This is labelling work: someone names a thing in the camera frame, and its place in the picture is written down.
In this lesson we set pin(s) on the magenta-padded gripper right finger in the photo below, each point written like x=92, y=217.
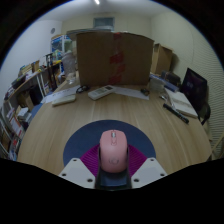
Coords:
x=148, y=171

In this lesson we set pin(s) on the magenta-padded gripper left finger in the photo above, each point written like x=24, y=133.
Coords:
x=76, y=171

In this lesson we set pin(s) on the pink computer mouse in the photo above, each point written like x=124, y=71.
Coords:
x=113, y=151

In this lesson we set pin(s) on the dark blue mouse pad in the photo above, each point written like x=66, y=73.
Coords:
x=83, y=138

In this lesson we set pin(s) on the black marker pen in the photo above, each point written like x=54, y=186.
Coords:
x=176, y=113

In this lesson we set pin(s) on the white book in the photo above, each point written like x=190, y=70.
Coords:
x=182, y=103

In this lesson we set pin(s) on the blue book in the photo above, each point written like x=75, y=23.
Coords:
x=168, y=84

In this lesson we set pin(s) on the cluttered shelf unit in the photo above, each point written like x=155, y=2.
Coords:
x=20, y=100

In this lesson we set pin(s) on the black office chair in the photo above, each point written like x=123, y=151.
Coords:
x=195, y=88

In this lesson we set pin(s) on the clear plastic bottle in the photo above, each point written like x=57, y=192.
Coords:
x=69, y=66

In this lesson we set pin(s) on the large brown cardboard box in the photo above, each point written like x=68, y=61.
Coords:
x=100, y=60

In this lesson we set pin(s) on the tall open cardboard box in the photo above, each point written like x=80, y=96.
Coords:
x=163, y=58

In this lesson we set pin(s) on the ceiling light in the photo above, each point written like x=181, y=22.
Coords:
x=97, y=2

